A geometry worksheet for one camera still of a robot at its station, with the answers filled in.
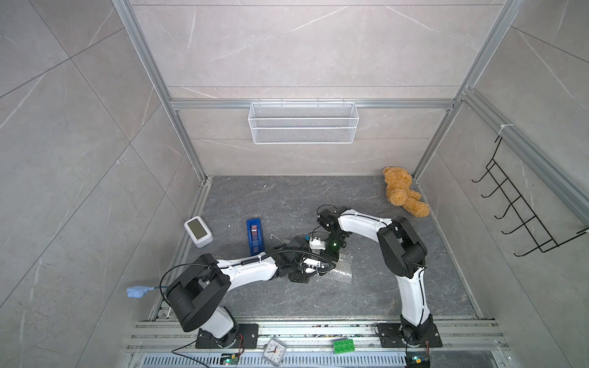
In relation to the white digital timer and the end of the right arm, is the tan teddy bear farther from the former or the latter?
the white digital timer

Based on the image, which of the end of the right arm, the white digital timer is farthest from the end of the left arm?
the white digital timer

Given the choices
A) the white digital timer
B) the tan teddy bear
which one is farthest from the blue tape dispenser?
the tan teddy bear

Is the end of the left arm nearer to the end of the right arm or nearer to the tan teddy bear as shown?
the end of the right arm

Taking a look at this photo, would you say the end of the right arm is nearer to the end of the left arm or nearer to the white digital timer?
the end of the left arm

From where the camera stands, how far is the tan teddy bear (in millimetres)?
971

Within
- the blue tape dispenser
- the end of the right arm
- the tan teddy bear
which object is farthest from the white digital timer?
the tan teddy bear

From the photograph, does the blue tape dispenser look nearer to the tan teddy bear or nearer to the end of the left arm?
the end of the left arm

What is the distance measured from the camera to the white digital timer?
942 mm

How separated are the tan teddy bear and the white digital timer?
0.82 meters

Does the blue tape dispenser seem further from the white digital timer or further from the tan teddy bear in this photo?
the tan teddy bear
